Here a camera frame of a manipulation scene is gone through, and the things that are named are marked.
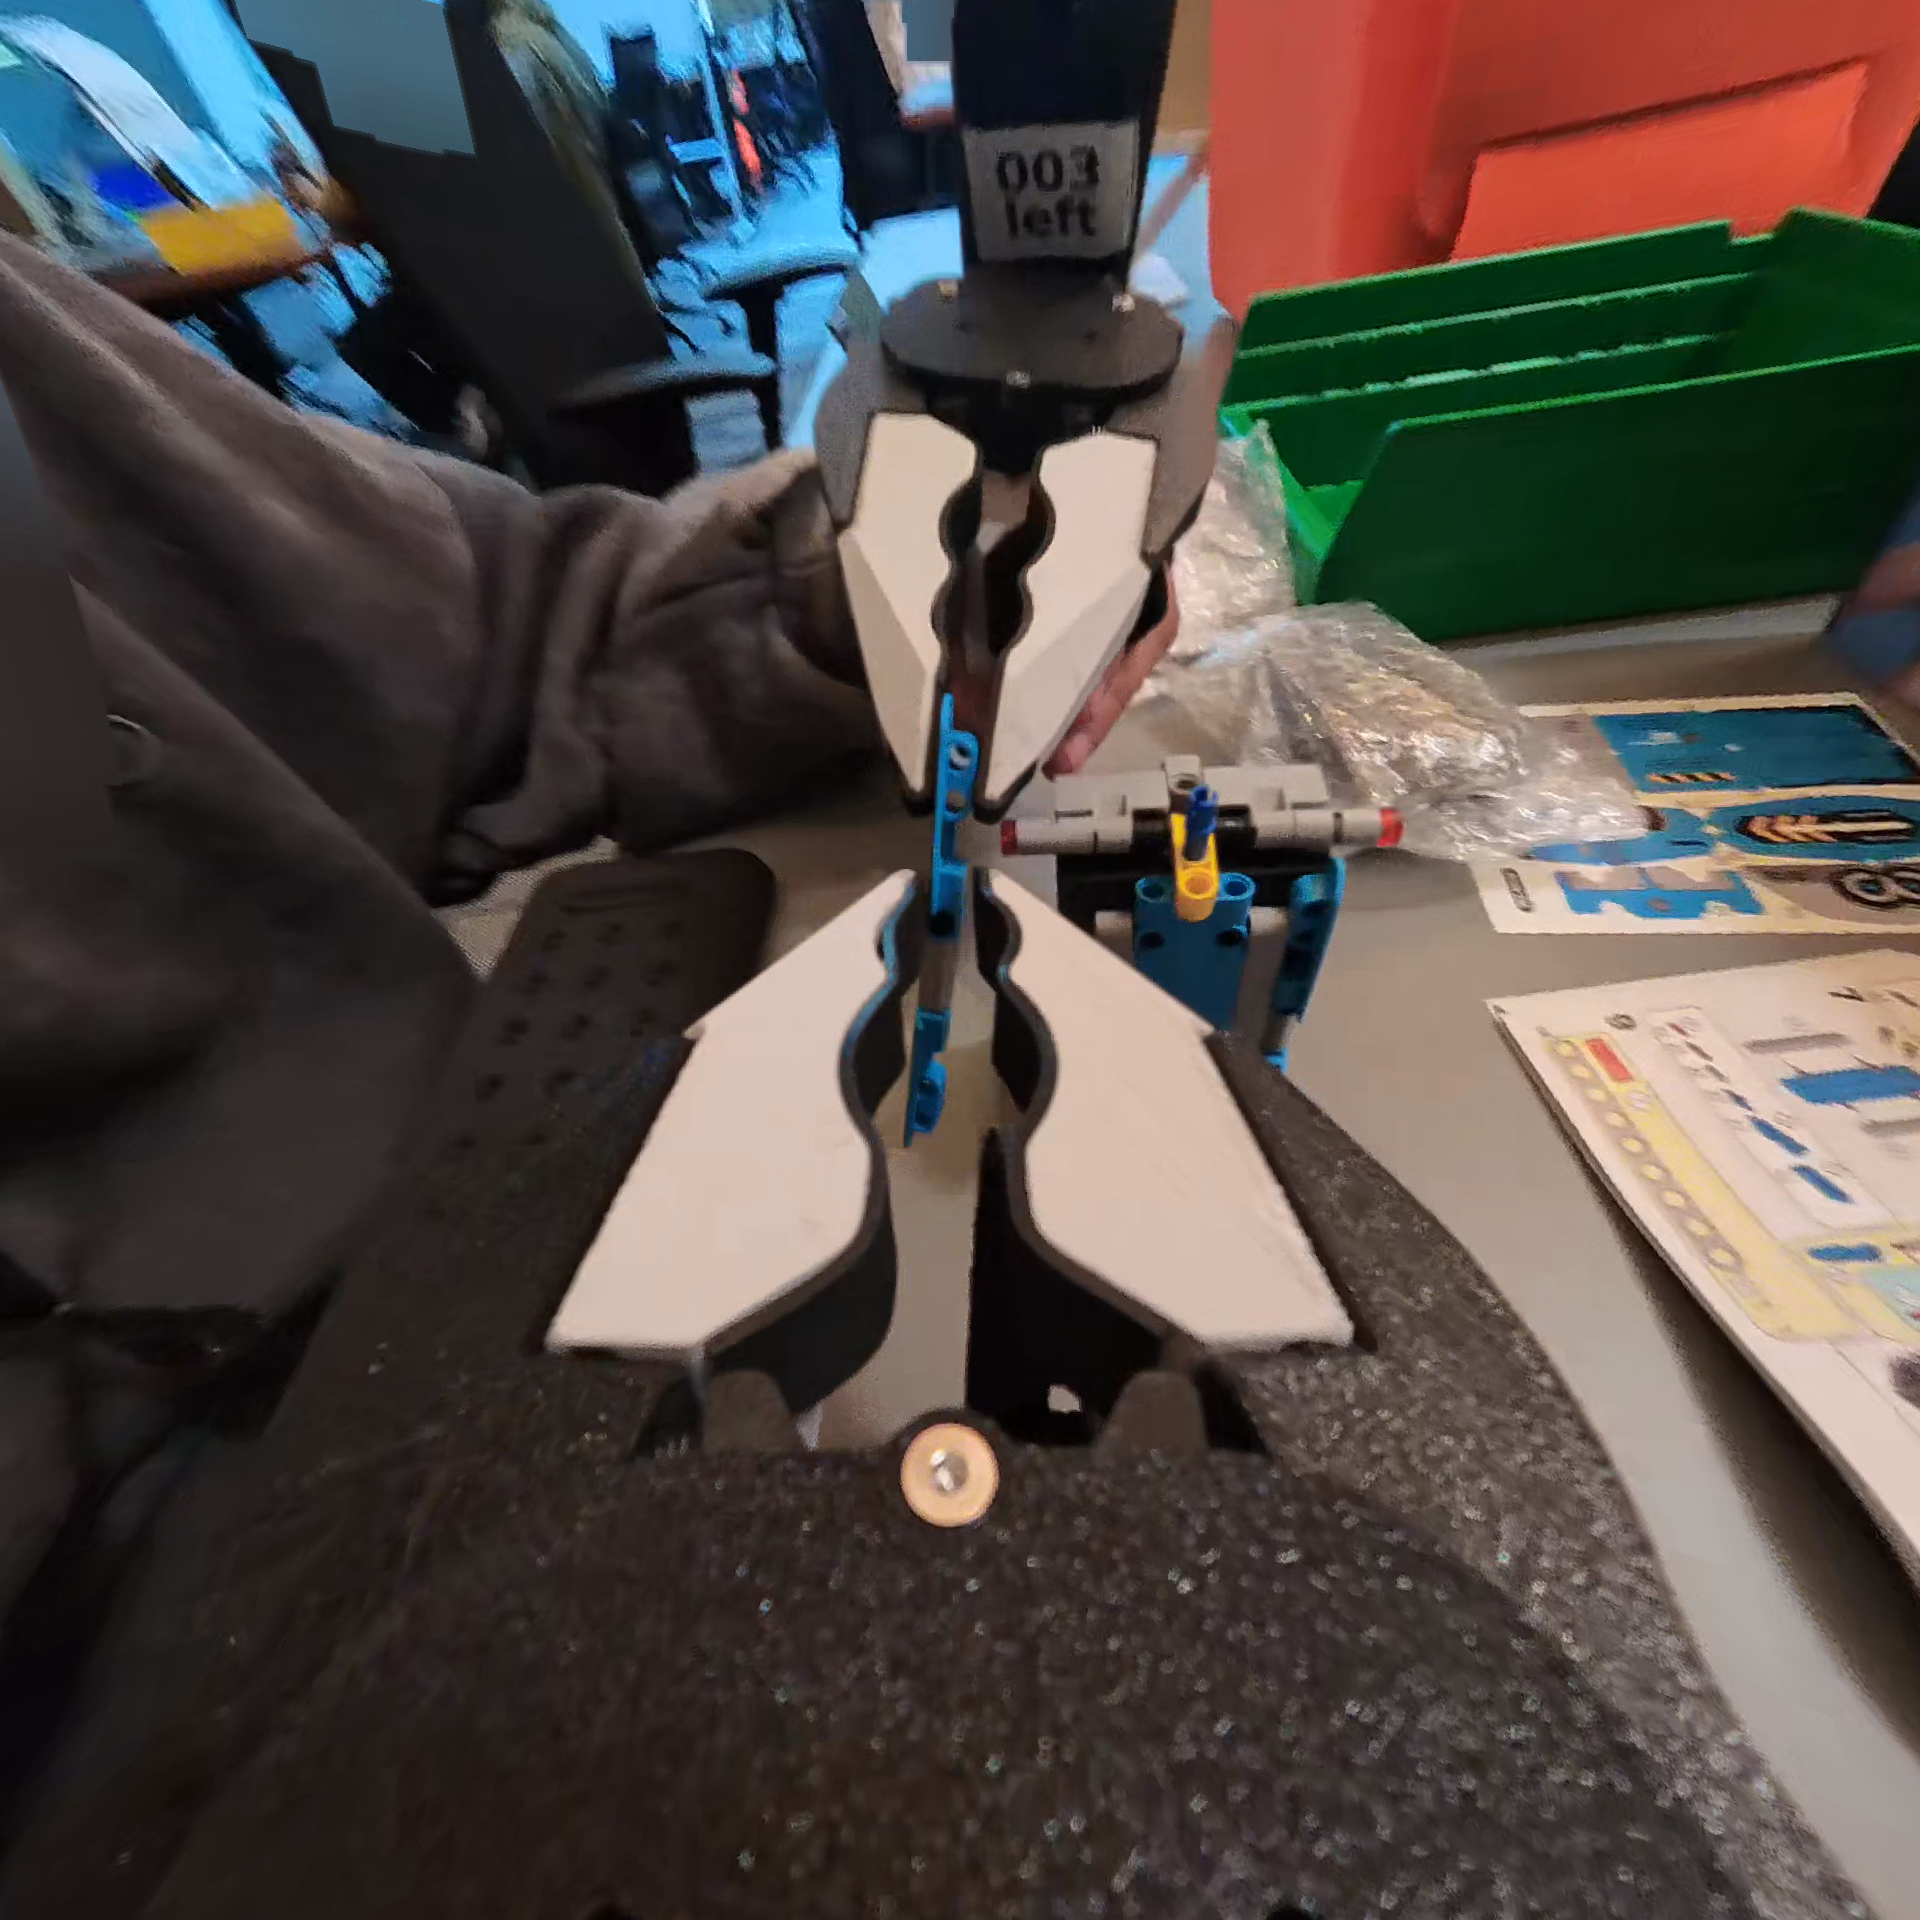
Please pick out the brick instruction booklet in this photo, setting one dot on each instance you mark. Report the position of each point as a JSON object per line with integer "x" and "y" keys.
{"x": 1772, "y": 1170}

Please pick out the blue toy brick beam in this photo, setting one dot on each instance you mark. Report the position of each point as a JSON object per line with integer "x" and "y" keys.
{"x": 945, "y": 869}

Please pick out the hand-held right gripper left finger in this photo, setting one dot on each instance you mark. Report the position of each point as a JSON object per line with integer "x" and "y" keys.
{"x": 719, "y": 1199}

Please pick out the black perforated pad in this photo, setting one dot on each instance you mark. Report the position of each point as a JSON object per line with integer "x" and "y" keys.
{"x": 602, "y": 992}

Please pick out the grey desk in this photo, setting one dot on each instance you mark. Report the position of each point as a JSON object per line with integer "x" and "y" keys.
{"x": 1459, "y": 1199}

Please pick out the green plastic bin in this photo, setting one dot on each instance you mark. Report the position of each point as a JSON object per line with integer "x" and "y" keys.
{"x": 1590, "y": 453}

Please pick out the black office chair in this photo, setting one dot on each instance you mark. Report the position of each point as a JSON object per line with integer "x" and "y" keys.
{"x": 572, "y": 272}

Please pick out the grey blue toy brick assembly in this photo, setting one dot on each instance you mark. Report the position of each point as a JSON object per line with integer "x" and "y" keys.
{"x": 1200, "y": 944}

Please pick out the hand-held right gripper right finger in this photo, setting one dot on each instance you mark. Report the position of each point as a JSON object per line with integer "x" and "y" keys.
{"x": 1170, "y": 1199}

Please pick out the crumpled clear plastic bag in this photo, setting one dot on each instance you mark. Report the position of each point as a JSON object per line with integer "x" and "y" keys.
{"x": 1412, "y": 719}

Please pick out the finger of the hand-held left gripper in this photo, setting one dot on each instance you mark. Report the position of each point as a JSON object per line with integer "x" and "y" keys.
{"x": 903, "y": 571}
{"x": 1095, "y": 571}

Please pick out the person's left forearm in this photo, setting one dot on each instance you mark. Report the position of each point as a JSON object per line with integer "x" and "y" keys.
{"x": 660, "y": 660}

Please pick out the person's left hand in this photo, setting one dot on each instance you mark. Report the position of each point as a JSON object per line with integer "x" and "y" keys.
{"x": 1118, "y": 678}

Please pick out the blue sticker sheet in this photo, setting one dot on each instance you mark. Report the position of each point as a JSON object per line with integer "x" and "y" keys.
{"x": 1679, "y": 793}

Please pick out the orange plastic carrier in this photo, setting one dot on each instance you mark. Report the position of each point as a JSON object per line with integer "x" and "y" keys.
{"x": 1351, "y": 152}

